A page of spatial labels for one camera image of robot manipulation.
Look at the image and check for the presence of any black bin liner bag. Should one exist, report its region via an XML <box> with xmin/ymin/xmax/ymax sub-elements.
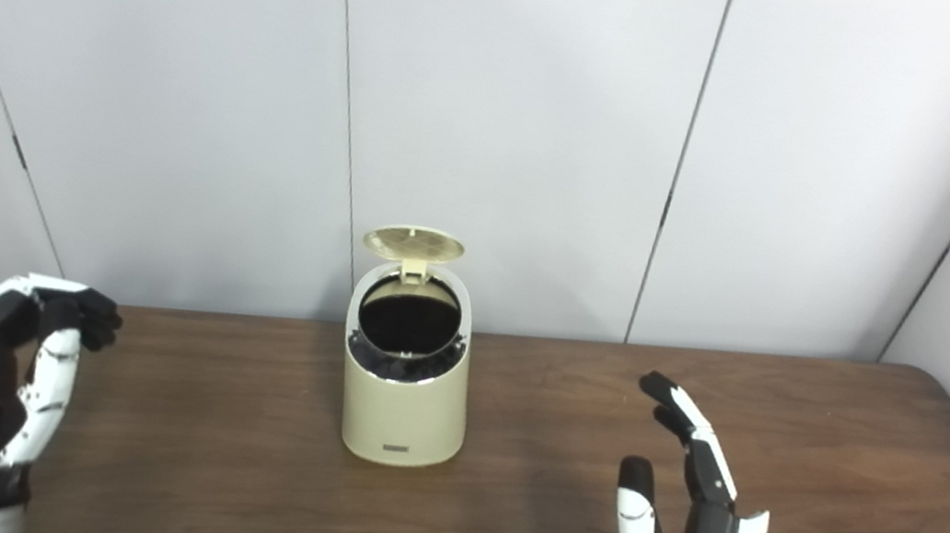
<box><xmin>342</xmin><ymin>269</ymin><xmax>476</xmax><ymax>393</ymax></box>

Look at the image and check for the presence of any cream round bin lid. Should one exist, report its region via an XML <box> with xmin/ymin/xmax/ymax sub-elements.
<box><xmin>358</xmin><ymin>219</ymin><xmax>469</xmax><ymax>291</ymax></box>

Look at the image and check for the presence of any cream-colored round bin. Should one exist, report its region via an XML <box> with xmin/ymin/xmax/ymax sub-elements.
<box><xmin>327</xmin><ymin>218</ymin><xmax>494</xmax><ymax>475</ymax></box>

